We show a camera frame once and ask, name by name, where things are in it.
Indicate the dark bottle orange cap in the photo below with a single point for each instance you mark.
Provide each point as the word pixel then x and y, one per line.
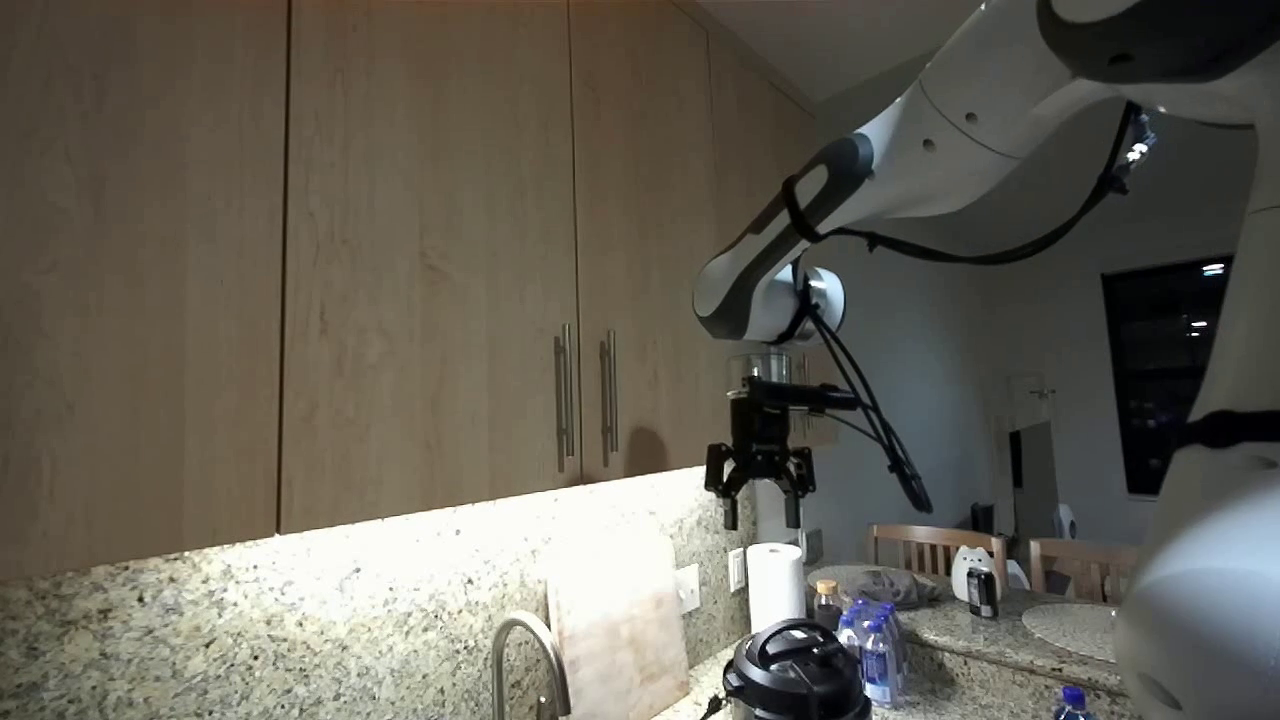
pixel 825 605

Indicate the water bottle pack blue caps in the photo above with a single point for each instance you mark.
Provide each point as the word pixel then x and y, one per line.
pixel 874 653

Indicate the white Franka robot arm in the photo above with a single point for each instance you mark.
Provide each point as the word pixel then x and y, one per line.
pixel 961 120

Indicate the white paper towel roll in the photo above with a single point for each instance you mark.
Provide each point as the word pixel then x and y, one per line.
pixel 779 587

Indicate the wooden slat back chair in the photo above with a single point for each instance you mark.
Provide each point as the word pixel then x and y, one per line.
pixel 1085 550
pixel 932 532

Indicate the dark window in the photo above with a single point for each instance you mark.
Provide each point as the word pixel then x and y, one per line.
pixel 1162 375

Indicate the white wall outlet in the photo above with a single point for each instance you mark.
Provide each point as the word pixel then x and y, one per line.
pixel 688 591
pixel 739 571

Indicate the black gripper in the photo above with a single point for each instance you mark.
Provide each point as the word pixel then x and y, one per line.
pixel 762 427

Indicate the dark narrow doorway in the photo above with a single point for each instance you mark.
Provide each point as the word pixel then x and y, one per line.
pixel 1032 480

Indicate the black pressure cooker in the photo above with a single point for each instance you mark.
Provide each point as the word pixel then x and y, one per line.
pixel 792 674

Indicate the single blue cap water bottle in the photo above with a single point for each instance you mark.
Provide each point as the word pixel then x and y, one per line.
pixel 1074 705

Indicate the wooden cutting board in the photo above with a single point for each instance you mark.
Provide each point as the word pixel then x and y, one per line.
pixel 623 627

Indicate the round woven placemat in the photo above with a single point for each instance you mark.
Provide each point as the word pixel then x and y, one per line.
pixel 1074 634
pixel 909 587

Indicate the wooden end wall cabinet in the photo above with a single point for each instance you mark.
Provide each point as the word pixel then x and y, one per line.
pixel 740 132

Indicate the steel kitchen faucet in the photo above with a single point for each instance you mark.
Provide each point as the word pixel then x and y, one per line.
pixel 496 665

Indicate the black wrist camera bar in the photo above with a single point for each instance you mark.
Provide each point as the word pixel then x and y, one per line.
pixel 812 395

